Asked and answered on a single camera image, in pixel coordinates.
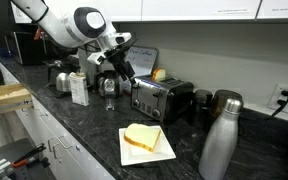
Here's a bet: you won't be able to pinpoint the white paper carton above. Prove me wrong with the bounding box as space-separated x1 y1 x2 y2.
69 72 89 106

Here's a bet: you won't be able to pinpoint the white wall outlet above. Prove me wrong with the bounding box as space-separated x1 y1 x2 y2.
267 83 288 113

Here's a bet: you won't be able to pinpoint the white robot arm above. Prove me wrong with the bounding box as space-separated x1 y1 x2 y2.
10 0 136 84

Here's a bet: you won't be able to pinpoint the white bread slice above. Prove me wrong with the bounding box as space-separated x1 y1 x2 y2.
124 123 161 152

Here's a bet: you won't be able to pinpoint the white upper cabinets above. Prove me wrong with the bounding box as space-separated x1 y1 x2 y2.
10 0 288 24

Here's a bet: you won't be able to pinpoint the bread slice in toaster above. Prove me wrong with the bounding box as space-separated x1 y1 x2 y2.
152 68 166 81

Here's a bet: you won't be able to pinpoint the open wooden drawer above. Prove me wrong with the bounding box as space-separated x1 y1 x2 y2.
0 83 33 114

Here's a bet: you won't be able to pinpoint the glass coffee carafe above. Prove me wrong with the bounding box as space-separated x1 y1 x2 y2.
97 70 123 110

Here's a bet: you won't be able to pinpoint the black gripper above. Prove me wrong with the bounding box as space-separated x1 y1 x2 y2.
87 32 136 85

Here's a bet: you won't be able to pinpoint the dark lidded canister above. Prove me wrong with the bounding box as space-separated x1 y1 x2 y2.
208 89 242 124

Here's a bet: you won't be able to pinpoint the white drawer front with handle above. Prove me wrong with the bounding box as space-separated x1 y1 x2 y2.
0 61 117 180

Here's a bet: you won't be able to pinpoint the silver water bottle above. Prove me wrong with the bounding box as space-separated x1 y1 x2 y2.
198 98 243 180

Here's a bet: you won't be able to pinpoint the steel milk jug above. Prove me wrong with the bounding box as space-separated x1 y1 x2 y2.
56 72 71 92

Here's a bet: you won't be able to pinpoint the black power cable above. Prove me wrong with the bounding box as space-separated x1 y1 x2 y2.
263 89 288 122

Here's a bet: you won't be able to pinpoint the white square plate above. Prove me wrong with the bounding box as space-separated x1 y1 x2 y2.
118 125 177 167

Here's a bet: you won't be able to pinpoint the black microwave oven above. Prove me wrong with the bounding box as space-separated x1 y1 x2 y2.
4 31 49 65

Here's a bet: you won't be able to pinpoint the black coffee machine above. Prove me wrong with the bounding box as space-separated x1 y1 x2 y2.
44 46 100 98

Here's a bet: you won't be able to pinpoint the stainless steel toaster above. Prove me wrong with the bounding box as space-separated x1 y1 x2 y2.
131 75 194 124

